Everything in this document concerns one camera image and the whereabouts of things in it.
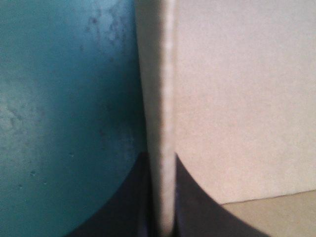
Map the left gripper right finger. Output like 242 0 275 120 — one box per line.
172 152 271 237

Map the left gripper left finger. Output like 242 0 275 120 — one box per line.
64 151 161 237

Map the brown cardboard box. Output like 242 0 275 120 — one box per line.
134 0 316 237

